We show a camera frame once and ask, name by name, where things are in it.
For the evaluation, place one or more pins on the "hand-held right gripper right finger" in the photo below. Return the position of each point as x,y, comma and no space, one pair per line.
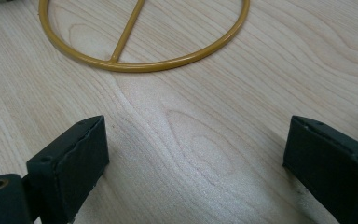
332,165

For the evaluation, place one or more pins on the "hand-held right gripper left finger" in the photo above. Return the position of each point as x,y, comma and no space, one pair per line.
71,168

